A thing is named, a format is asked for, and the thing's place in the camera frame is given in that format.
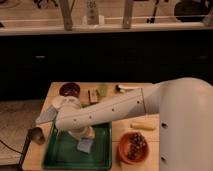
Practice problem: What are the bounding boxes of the brown wooden block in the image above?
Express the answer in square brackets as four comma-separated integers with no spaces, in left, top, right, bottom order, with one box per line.
[88,89,98,103]

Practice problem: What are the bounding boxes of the black cable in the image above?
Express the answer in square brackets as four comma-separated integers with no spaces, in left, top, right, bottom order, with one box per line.
[0,128,34,171]

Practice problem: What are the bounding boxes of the orange bowl with grapes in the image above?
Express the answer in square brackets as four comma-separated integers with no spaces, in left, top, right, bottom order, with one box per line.
[117,132,149,165]

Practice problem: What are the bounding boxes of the white plate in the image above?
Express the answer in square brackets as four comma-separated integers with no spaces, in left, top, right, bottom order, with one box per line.
[51,96,65,109]

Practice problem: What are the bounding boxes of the grey cloth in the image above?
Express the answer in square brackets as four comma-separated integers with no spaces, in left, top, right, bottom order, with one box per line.
[36,106,58,124]

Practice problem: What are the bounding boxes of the dark red bowl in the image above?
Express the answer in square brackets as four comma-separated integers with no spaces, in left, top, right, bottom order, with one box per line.
[59,83,80,97]

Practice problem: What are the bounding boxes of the wooden shelf post right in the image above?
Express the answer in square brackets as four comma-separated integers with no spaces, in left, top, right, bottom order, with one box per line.
[122,0,134,29]

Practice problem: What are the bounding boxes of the green cup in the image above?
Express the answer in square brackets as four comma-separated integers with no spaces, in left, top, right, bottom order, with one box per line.
[97,84,108,97]

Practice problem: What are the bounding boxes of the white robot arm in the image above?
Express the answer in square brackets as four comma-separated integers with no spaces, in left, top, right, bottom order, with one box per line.
[55,78,213,171]

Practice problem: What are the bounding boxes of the green plastic tray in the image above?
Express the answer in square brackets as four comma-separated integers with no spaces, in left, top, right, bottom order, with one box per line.
[42,123,112,171]

